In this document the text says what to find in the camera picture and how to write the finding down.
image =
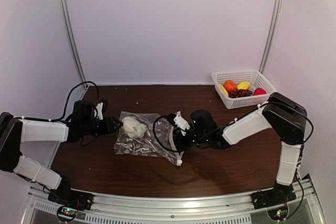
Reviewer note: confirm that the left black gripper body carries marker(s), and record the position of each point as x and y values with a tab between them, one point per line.
96	129

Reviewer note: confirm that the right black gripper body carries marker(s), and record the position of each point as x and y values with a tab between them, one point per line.
179	141

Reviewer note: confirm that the white fake garlic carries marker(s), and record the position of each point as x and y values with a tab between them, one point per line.
133	128

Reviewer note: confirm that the clear zip top bag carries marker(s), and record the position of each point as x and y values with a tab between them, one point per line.
149	145

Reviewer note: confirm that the yellow fake banana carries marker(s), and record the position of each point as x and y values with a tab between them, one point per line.
224	90

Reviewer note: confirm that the purple fake grapes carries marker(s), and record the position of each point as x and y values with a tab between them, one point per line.
240	93

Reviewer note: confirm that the orange fake fruit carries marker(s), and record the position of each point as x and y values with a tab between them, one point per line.
230	86

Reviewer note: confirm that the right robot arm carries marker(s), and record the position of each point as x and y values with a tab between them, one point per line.
287	118

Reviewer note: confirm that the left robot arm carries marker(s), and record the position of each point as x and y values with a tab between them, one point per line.
86	119

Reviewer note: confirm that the white plastic basket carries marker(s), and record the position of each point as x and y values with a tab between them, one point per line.
254	77

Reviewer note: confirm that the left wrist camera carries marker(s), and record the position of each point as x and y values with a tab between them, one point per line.
100	109

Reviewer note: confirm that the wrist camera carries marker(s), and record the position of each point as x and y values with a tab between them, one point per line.
178	121
100	109

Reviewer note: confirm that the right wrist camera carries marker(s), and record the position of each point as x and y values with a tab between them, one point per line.
178	121

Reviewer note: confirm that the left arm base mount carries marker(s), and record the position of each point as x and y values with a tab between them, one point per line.
75	199

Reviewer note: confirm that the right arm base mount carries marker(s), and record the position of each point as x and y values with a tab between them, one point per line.
271	197

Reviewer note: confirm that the aluminium front rail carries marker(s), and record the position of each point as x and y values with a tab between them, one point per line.
230	208

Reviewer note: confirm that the left aluminium wall post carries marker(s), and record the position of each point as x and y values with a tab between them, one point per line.
71	40

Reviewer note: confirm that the aluminium wall post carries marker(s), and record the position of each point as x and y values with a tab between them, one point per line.
276	10
71	40

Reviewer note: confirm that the right aluminium wall post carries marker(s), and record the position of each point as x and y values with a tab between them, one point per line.
276	10

